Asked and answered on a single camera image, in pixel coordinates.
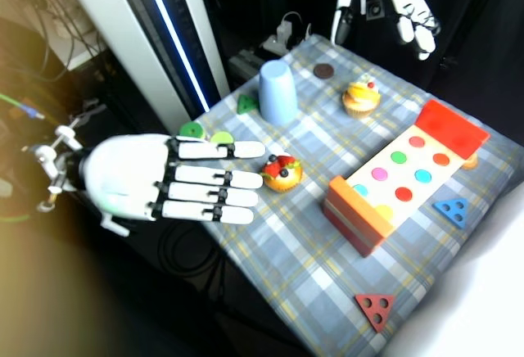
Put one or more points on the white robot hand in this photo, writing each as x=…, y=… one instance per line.
x=127, y=177
x=413, y=13

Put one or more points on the orange cream cupcake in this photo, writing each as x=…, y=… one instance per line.
x=361, y=101

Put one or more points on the strawberry topped cupcake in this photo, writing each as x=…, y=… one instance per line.
x=282, y=177

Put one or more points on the orange dotted toy bed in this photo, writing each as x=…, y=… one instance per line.
x=403, y=173

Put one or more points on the grey metal clamp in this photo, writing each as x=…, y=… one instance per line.
x=88, y=115

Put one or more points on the light green half disc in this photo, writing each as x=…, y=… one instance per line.
x=222, y=138

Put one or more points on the brown round disc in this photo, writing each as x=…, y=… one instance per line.
x=323, y=71

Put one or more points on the white power adapter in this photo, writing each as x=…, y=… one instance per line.
x=282, y=32

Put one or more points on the green triangle block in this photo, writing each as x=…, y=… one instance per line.
x=246, y=105

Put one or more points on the white pillar with blue stripe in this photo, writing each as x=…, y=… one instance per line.
x=123, y=25

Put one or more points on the light blue plastic cup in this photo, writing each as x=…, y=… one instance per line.
x=277, y=95

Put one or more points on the grey metal box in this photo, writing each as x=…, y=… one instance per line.
x=245, y=64

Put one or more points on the plaid tablecloth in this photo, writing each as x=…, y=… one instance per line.
x=307, y=250

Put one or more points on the blue triangle block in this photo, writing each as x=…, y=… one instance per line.
x=452, y=211

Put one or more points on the red triangle block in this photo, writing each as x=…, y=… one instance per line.
x=374, y=312

